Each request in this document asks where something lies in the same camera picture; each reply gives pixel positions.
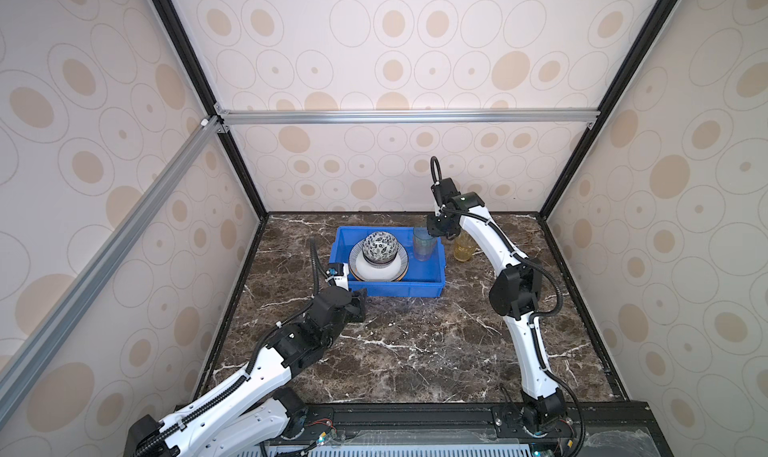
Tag blue plastic bin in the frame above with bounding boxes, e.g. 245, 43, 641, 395
330, 226, 446, 298

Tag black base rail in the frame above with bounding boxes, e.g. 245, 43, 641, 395
157, 401, 673, 457

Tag left diagonal aluminium rail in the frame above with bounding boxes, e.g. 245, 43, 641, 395
1, 115, 223, 425

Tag green translucent cup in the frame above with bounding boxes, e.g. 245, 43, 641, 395
412, 227, 437, 261

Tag horizontal aluminium back rail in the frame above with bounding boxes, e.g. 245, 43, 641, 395
221, 107, 600, 125

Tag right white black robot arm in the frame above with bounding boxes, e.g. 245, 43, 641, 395
427, 176, 568, 435

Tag black striped rim white plate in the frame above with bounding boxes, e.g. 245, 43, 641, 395
349, 241, 409, 282

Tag red leaf pattern bowl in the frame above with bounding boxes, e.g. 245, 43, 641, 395
362, 231, 400, 265

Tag yellow translucent cup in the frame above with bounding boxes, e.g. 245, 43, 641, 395
453, 231, 478, 262

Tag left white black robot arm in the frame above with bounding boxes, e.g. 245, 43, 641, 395
123, 286, 367, 456

